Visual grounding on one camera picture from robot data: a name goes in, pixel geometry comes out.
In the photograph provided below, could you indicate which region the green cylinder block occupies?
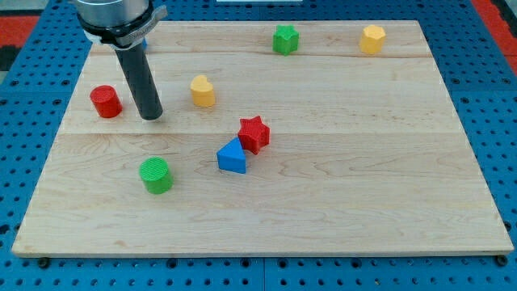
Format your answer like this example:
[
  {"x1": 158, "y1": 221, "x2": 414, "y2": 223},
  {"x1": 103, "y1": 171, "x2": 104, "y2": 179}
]
[{"x1": 139, "y1": 157, "x2": 174, "y2": 195}]

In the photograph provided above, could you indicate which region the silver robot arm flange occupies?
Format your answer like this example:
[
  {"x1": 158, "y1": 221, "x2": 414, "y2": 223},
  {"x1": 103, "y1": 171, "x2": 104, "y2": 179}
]
[{"x1": 71, "y1": 0, "x2": 168, "y2": 50}]

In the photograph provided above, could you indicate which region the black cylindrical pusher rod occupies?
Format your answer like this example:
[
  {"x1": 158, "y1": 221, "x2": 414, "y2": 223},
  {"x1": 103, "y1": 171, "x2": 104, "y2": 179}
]
[{"x1": 116, "y1": 44, "x2": 162, "y2": 120}]

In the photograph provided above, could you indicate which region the red cylinder block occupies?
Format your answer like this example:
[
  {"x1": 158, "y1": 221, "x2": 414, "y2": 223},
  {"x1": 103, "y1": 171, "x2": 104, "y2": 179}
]
[{"x1": 90, "y1": 85, "x2": 123, "y2": 118}]

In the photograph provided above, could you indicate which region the yellow heart block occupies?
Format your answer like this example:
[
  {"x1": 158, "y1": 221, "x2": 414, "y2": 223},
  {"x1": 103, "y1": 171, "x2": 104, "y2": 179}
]
[{"x1": 190, "y1": 74, "x2": 216, "y2": 108}]

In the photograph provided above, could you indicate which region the wooden board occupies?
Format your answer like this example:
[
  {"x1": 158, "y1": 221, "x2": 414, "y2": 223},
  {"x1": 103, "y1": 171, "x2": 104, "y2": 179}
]
[{"x1": 12, "y1": 20, "x2": 514, "y2": 258}]

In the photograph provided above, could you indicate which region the red star block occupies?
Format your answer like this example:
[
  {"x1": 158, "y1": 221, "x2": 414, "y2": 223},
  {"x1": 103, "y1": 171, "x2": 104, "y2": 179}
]
[{"x1": 237, "y1": 116, "x2": 271, "y2": 155}]

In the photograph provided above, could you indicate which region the green star block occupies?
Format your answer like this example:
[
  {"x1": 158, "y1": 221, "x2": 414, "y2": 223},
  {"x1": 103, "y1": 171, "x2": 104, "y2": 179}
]
[{"x1": 272, "y1": 24, "x2": 300, "y2": 56}]

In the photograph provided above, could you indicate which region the yellow hexagon block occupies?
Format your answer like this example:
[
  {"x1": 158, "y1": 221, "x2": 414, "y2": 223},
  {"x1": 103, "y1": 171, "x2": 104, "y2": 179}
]
[{"x1": 359, "y1": 25, "x2": 386, "y2": 54}]

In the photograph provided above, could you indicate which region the blue triangle block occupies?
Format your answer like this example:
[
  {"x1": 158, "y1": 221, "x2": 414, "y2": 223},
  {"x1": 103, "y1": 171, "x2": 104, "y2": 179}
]
[{"x1": 216, "y1": 137, "x2": 246, "y2": 174}]

